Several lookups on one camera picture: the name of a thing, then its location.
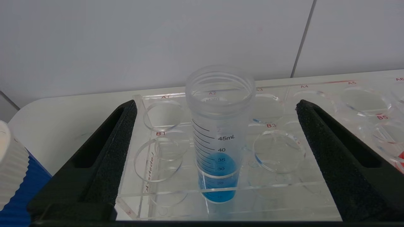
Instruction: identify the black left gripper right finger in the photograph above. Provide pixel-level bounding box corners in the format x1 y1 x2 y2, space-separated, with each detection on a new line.
296 99 404 221

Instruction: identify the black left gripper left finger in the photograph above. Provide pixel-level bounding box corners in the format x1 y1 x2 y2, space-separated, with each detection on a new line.
27 100 138 221

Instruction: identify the test tube with blue liquid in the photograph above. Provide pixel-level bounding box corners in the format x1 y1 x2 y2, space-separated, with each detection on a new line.
186 65 255 205

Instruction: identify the clear acrylic test tube rack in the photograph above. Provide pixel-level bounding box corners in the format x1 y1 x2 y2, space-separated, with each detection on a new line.
115 76 404 221

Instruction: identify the blue and white paper cup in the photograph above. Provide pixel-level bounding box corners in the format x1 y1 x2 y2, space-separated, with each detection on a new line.
0 120 52 227

